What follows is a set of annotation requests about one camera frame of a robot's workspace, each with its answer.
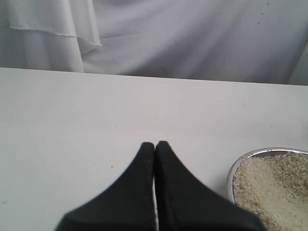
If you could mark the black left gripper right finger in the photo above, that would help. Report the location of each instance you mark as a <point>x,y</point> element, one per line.
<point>186,204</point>

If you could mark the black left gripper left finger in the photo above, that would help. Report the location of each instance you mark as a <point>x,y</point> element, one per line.
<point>126,205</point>

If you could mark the round metal rice tray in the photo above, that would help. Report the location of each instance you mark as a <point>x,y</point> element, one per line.
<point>272,183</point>

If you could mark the white backdrop curtain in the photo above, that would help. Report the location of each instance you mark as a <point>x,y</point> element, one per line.
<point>261,41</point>

